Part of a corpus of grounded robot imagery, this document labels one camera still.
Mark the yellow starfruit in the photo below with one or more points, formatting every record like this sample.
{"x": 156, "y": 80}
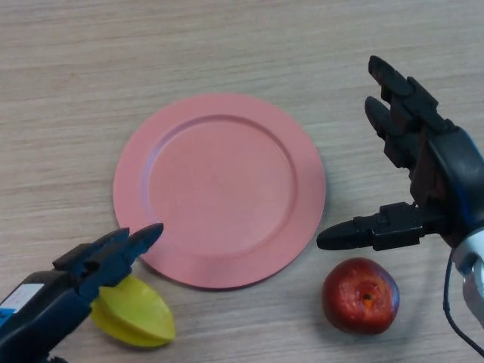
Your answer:
{"x": 140, "y": 317}

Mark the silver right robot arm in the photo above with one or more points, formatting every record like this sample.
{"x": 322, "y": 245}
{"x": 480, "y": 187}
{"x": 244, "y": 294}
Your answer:
{"x": 472, "y": 272}

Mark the red apple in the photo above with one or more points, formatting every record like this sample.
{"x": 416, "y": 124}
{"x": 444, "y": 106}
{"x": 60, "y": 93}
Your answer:
{"x": 355, "y": 298}

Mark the pink round plate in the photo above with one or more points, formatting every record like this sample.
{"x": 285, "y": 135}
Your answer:
{"x": 219, "y": 189}

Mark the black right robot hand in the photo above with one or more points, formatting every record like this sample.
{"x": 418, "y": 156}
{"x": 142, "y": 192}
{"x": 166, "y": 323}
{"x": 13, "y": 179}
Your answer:
{"x": 453, "y": 174}

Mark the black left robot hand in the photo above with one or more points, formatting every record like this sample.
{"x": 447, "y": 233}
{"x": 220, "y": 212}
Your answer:
{"x": 45, "y": 310}

